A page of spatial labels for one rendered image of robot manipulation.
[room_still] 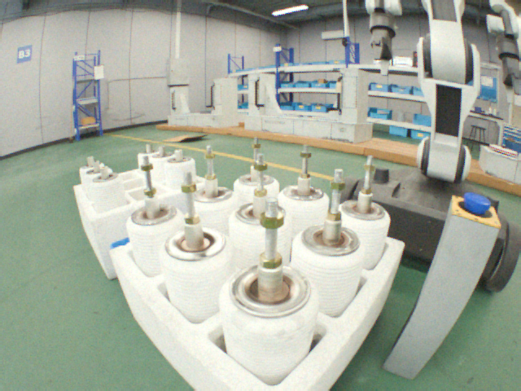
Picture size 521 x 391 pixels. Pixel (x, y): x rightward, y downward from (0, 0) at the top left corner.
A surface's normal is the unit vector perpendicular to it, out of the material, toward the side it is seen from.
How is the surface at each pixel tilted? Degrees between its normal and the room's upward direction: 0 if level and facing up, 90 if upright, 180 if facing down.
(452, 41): 66
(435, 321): 90
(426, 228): 90
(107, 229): 90
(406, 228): 90
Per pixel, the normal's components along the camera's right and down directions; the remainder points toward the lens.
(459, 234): -0.67, 0.26
